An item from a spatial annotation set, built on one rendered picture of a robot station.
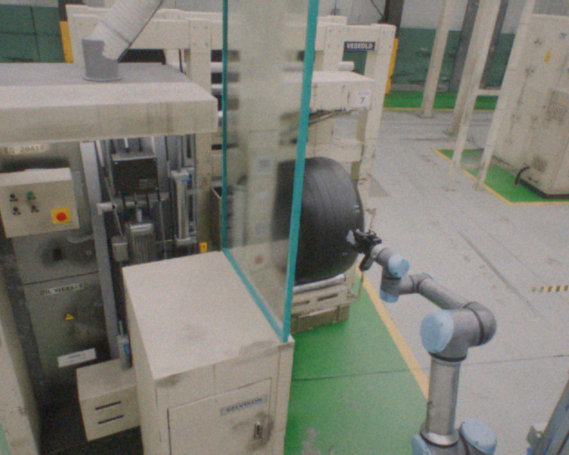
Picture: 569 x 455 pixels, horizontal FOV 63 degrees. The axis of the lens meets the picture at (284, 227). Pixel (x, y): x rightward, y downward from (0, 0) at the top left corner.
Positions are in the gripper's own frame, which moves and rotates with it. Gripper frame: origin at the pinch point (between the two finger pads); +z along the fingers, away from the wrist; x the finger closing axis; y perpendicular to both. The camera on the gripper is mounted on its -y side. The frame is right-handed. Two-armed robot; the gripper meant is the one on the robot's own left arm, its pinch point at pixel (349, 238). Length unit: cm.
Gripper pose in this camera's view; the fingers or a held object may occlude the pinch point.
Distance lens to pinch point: 200.5
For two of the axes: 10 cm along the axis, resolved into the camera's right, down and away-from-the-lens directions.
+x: -9.0, 1.5, -4.0
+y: 0.1, -9.3, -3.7
